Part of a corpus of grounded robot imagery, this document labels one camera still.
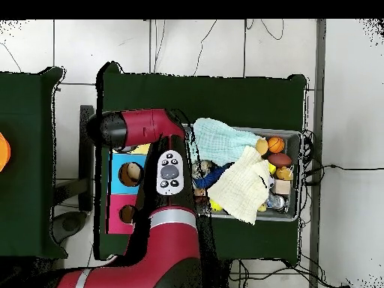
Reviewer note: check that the plain wooden cube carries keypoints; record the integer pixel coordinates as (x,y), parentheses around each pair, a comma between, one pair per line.
(282,186)

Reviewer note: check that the cream waffle cloth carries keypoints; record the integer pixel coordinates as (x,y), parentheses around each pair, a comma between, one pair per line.
(243,186)

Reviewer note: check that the small brown football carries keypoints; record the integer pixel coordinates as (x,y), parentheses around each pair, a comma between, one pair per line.
(279,160)

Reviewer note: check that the crushed silver can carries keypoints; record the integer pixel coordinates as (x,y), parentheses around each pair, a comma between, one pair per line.
(202,168)

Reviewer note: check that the black upright panel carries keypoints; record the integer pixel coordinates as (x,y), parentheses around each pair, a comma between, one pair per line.
(87,180)

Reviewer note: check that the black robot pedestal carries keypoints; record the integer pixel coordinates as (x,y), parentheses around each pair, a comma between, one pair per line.
(222,276)

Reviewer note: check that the peach foam ball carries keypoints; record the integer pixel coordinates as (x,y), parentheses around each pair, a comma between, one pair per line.
(261,146)

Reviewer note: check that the dark green table cloth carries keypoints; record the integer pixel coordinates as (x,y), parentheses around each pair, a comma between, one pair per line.
(24,150)
(210,99)

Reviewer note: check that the mint waffle cloth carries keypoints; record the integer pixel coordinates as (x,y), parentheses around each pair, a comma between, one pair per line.
(222,141)

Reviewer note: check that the blue fluffy cloth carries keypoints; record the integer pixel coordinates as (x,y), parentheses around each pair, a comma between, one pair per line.
(210,177)

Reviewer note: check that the orange object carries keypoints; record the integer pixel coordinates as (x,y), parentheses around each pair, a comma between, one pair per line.
(4,153)

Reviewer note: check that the wooden box with three holes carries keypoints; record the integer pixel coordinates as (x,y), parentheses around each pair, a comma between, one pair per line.
(120,186)

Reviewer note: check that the yellow foam block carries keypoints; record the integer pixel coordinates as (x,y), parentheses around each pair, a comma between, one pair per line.
(271,168)

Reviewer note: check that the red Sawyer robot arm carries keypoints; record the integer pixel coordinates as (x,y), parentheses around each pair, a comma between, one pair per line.
(144,127)

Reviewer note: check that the small orange basketball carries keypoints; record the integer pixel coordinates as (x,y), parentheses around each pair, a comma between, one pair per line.
(276,145)

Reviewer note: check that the grey round stand base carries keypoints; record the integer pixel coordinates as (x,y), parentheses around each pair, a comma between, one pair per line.
(70,223)

